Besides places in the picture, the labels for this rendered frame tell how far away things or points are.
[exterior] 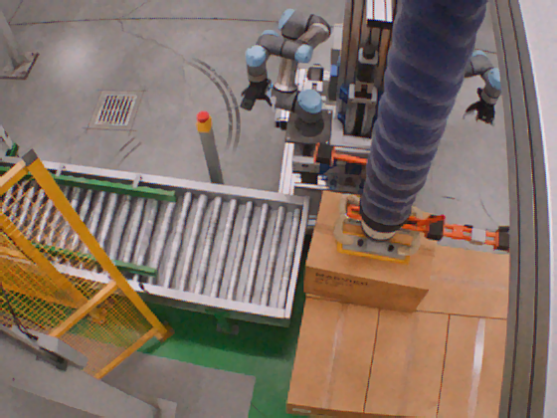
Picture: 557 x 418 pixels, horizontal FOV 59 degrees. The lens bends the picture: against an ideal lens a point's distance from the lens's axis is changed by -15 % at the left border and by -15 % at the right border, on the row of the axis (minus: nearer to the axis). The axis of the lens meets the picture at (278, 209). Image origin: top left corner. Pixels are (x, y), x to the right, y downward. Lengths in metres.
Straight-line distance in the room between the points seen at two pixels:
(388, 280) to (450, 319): 0.59
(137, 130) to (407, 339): 2.50
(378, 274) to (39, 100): 3.29
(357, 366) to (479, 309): 0.77
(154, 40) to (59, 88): 0.93
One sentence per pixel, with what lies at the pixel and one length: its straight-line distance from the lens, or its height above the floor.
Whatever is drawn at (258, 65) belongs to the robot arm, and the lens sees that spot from 2.13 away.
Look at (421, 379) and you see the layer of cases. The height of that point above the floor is 0.54.
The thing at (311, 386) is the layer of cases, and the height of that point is 0.54.
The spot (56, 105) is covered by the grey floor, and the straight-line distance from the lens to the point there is 4.73.
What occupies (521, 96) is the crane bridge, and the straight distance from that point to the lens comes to 0.55.
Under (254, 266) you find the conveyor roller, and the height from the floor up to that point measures 0.55.
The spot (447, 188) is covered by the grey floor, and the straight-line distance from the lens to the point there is 4.03.
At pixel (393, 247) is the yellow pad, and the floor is 1.10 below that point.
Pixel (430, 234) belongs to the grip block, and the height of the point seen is 1.20.
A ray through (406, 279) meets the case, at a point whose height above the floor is 0.94.
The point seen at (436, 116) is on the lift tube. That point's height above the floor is 2.10.
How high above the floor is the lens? 3.40
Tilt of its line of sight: 64 degrees down
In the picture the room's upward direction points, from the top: 3 degrees counter-clockwise
